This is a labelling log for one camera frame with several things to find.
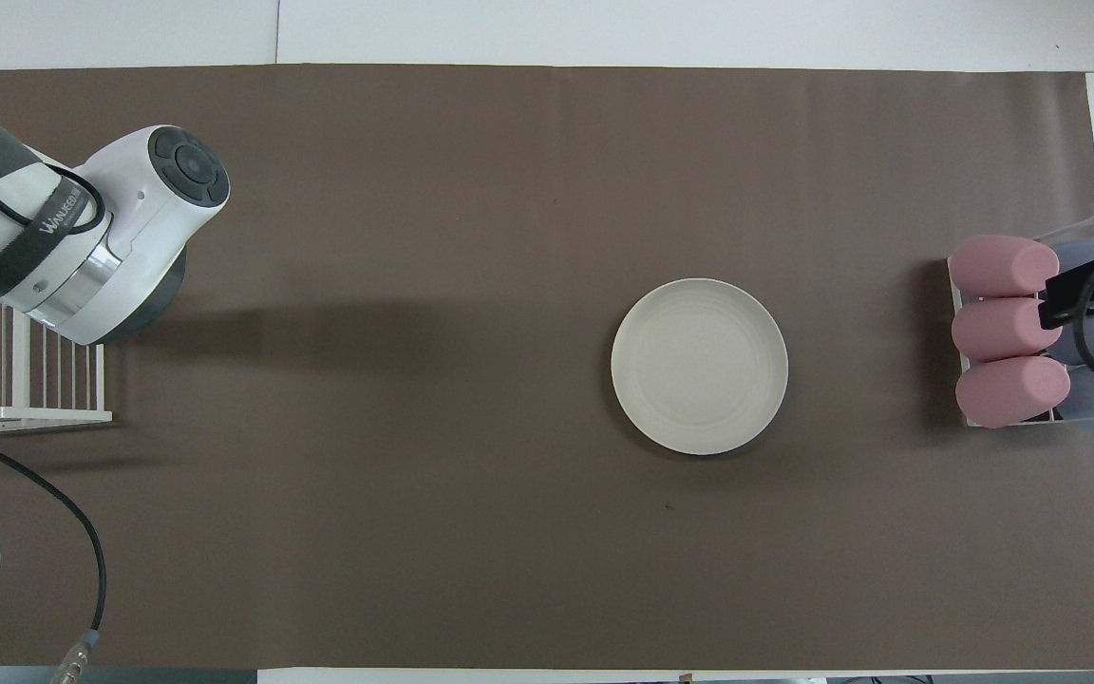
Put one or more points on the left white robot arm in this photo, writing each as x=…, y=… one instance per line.
x=129, y=218

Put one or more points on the white round plate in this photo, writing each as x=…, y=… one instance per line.
x=699, y=366

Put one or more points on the pink plastic cup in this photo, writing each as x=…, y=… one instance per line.
x=1012, y=391
x=993, y=332
x=993, y=266

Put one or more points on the brown paper table mat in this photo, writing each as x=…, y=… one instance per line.
x=414, y=380

